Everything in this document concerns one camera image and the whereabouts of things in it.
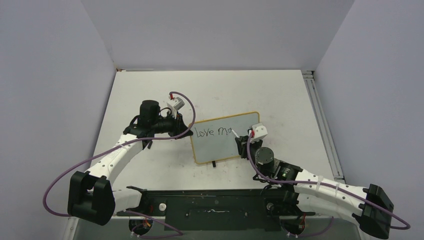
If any purple cable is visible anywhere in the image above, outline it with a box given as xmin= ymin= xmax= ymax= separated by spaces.
xmin=42 ymin=91 xmax=197 ymax=239
xmin=246 ymin=134 xmax=412 ymax=231

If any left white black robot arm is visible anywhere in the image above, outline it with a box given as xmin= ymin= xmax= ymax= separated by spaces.
xmin=67 ymin=97 xmax=193 ymax=226

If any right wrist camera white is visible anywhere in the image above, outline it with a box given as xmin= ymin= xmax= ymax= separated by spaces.
xmin=250 ymin=122 xmax=268 ymax=143

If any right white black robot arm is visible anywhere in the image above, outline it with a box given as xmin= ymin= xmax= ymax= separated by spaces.
xmin=232 ymin=123 xmax=394 ymax=240

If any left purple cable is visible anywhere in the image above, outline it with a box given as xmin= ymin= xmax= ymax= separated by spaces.
xmin=42 ymin=91 xmax=197 ymax=239

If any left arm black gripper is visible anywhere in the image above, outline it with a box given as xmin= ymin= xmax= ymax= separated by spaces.
xmin=151 ymin=110 xmax=193 ymax=140

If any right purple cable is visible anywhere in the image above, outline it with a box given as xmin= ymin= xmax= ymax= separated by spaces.
xmin=246 ymin=134 xmax=412 ymax=231

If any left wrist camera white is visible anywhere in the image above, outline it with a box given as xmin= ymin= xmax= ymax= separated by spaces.
xmin=166 ymin=97 xmax=185 ymax=119

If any yellow framed small whiteboard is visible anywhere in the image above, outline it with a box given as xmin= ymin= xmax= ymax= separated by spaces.
xmin=190 ymin=111 xmax=260 ymax=165

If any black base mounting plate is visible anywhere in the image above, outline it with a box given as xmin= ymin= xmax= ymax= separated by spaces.
xmin=118 ymin=186 xmax=315 ymax=232

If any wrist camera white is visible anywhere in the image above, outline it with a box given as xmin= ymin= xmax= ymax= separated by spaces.
xmin=250 ymin=122 xmax=268 ymax=143
xmin=166 ymin=97 xmax=185 ymax=119

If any aluminium rail right side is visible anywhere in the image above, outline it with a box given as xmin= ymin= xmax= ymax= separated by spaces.
xmin=301 ymin=70 xmax=345 ymax=183

